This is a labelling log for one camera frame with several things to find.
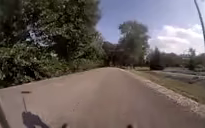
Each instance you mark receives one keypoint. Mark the reddish paved path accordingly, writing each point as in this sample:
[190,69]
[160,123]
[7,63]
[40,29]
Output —
[103,100]

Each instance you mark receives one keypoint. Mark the tall tree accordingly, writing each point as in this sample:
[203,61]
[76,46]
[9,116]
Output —
[133,43]

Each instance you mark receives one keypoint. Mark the dark conical bush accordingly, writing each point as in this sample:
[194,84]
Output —
[155,61]

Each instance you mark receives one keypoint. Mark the mass of leafy trees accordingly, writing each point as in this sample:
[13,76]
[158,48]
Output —
[40,40]

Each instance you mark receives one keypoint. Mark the robot's own part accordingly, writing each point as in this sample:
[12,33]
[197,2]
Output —
[64,126]
[130,126]

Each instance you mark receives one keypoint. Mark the distant row of trees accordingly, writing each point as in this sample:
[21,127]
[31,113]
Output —
[176,60]

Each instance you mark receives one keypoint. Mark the grey road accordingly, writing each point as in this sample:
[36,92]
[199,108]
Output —
[180,71]

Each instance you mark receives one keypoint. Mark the pale gravel strip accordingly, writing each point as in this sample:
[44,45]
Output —
[180,98]

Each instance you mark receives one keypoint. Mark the grass verge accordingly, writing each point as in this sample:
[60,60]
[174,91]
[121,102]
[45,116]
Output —
[193,88]

